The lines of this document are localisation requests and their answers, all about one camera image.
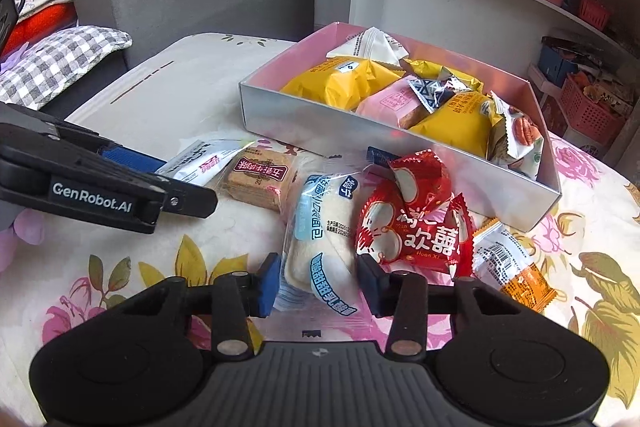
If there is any yellow cake packet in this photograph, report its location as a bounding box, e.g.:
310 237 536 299
414 91 502 158
279 56 407 111

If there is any pink snack packet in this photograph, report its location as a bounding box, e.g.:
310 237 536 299
355 81 427 130

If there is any pink-lined cardboard box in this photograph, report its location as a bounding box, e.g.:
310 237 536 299
237 22 564 234

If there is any grey checked pillow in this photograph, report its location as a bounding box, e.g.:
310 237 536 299
0 25 134 111

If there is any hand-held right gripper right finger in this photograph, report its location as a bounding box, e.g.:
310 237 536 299
355 254 519 356

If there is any white and orange packet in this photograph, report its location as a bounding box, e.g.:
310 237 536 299
471 218 557 314

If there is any white packet with red label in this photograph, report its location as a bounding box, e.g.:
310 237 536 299
154 137 252 186

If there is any small red basket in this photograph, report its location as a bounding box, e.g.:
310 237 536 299
579 0 614 31

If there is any large pink basket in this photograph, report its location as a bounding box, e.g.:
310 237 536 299
559 73 634 146

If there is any pecan picture snack packet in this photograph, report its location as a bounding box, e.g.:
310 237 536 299
487 92 546 181

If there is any red cloth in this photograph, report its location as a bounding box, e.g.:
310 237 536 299
9 1 79 54

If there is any brown cracker packet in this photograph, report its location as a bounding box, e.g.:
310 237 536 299
216 146 302 214

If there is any clear blue bread packet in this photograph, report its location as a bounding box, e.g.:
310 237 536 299
276 156 384 319

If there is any large red printed packet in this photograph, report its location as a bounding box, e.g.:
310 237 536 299
354 193 477 279

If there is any white triangular text packet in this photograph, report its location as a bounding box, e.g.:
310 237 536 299
325 27 409 61

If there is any yellow packet with blue picture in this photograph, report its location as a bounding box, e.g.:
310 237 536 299
402 58 485 114

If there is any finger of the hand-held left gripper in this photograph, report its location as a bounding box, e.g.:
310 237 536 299
0 138 219 235
0 102 169 181

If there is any blue storage box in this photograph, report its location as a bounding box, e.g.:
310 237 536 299
536 43 582 81

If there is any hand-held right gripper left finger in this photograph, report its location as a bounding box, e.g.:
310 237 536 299
122 252 282 357

